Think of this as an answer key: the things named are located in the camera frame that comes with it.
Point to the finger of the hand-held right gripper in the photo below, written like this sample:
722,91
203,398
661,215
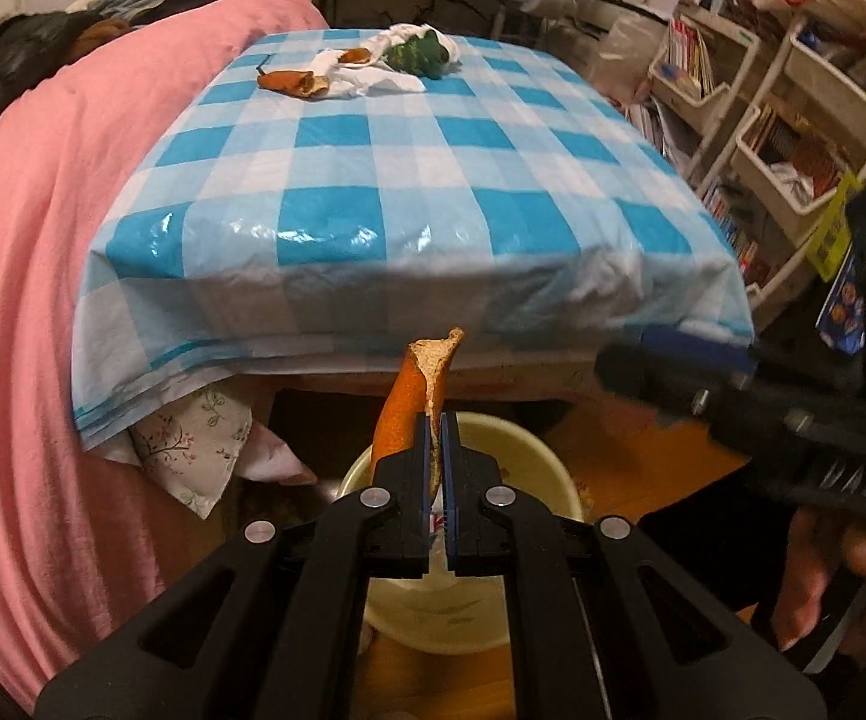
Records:
650,386
695,349

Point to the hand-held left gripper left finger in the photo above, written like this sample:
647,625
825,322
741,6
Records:
424,465

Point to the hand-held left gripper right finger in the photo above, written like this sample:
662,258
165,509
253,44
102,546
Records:
449,465

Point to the long orange peel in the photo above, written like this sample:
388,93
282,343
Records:
403,405

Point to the pale yellow plastic bin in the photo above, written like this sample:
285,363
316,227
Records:
433,615

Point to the white red-printed bag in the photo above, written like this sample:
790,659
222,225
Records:
358,79

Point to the green wrapper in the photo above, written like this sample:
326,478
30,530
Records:
418,54

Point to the curled orange peel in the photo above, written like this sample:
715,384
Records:
286,81

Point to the person's right hand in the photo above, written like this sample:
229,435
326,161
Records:
808,577

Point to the blue printed packet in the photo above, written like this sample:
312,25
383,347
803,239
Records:
841,307

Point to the pink white cloth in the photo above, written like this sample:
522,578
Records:
275,457

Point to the white book rack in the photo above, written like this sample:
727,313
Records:
793,202
703,101

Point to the yellow tag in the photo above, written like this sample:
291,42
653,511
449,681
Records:
834,229

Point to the white floral cloth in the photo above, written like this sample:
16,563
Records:
193,442

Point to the blue checked plastic tablecloth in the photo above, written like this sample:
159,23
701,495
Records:
403,187

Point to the large clear plastic bag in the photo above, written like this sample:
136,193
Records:
628,52

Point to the pink blanket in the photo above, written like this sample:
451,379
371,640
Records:
27,315

